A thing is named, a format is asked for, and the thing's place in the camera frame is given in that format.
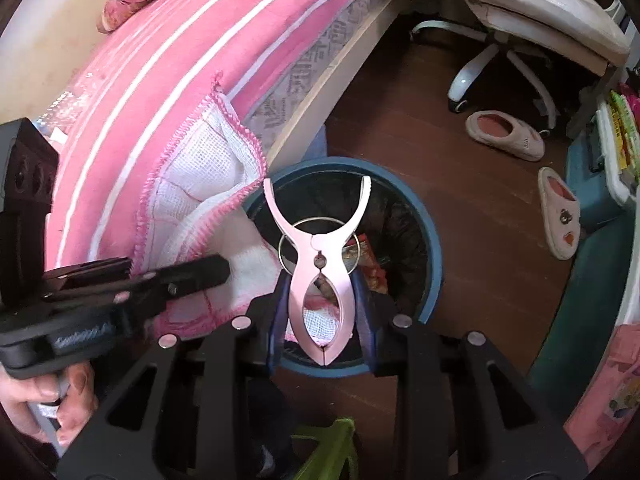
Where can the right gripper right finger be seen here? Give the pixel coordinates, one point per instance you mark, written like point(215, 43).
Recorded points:
point(366, 320)

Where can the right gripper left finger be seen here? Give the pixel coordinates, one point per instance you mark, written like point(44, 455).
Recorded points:
point(279, 320)

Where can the red snack bag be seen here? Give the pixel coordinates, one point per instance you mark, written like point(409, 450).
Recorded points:
point(362, 254)

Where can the pink plastic clothes clip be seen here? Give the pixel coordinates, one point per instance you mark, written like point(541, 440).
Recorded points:
point(321, 255)

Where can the white pink-edged cloth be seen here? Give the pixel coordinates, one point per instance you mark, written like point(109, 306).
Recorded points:
point(191, 207)

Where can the blue trash bin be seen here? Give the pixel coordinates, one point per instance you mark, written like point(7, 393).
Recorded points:
point(321, 194)

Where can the person's left hand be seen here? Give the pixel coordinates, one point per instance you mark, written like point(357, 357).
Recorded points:
point(75, 410)

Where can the green plastic stool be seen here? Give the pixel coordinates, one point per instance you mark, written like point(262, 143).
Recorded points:
point(335, 450)

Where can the teal storage box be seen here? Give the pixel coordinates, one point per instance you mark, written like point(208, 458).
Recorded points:
point(591, 299)

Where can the pink slipper far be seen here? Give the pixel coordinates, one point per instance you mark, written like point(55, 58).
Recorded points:
point(505, 133)

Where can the pink striped bed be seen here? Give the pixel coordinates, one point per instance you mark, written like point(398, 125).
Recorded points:
point(151, 74)

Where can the white office chair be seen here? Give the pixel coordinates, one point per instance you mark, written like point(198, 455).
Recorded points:
point(579, 30)

